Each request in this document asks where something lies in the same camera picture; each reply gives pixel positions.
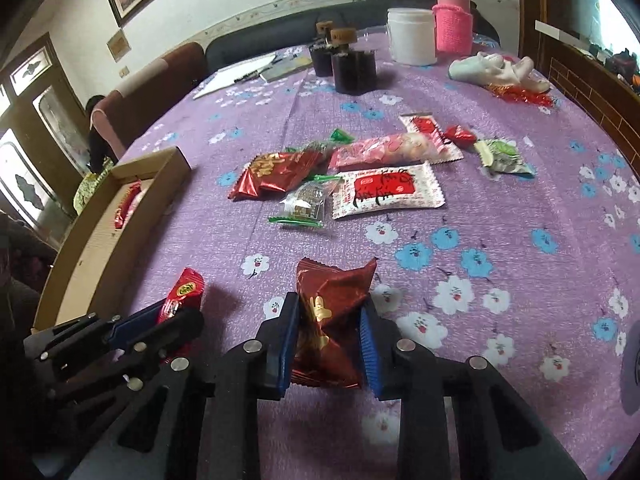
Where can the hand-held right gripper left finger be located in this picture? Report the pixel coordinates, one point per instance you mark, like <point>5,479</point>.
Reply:
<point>289,345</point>

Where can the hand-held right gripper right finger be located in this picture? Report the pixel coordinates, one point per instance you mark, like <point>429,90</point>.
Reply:
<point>369,350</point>

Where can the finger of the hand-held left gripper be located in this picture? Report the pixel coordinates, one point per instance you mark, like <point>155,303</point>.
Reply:
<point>170,332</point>
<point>137,321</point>

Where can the red candy bar green label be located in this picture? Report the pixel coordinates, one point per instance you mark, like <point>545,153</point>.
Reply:
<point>182,292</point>

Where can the dark red snack packet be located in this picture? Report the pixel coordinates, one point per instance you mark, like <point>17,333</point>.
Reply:
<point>332,320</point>

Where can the cardboard box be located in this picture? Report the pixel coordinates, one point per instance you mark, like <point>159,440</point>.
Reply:
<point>107,255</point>

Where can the clear snack packet green ends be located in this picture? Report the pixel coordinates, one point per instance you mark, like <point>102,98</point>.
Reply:
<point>305,200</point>

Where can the large white red packet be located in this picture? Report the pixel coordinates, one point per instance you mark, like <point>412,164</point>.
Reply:
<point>387,190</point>

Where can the red snack packet gold print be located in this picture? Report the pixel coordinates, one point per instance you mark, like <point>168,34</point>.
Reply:
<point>277,172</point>

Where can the pink snack packet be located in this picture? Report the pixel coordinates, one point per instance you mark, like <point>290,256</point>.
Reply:
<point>380,150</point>

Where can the green candy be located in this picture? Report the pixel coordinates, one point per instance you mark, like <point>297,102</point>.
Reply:
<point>341,135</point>

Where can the small white red packet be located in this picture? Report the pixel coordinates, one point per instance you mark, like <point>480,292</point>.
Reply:
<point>440,135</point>

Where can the small red candy packet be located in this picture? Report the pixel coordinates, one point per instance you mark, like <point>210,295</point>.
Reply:
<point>459,135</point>

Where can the green white snack packet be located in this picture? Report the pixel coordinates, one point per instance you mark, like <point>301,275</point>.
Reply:
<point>502,157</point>

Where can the red twisted candy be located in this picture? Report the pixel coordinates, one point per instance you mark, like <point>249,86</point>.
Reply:
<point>127,205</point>

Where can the green patterned cushion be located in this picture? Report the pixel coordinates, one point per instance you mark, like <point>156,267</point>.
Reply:
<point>90,187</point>

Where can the purple floral tablecloth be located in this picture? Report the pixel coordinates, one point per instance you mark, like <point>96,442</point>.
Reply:
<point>500,220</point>

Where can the wooden glass door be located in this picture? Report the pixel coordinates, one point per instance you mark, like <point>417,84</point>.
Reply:
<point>40,125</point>

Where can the brown armchair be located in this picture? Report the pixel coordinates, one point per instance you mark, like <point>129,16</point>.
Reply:
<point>150,95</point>

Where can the white paper pad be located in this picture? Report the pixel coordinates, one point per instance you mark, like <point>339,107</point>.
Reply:
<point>235,76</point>

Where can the black pen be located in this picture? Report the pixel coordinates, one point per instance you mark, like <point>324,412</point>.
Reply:
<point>247,76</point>

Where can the printed booklet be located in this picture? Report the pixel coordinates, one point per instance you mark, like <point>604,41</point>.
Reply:
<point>287,67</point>

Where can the dark jar with cork tag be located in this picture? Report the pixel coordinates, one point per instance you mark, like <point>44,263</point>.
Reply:
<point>352,72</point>

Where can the black small box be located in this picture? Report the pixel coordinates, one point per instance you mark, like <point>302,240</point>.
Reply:
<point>320,62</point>

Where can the red tinsel wrapper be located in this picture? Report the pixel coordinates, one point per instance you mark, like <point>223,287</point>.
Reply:
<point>522,96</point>

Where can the black sofa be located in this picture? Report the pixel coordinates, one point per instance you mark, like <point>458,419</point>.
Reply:
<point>280,30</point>

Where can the white plastic jar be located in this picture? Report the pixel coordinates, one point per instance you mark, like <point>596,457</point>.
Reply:
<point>411,35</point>

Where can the bottle with pink knit sleeve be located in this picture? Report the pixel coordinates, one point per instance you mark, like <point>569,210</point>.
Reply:
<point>452,25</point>

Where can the wooden cabinet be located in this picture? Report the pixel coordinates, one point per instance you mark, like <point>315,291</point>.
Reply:
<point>590,90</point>

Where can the small wall frame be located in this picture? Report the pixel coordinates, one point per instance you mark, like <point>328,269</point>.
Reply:
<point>119,45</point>

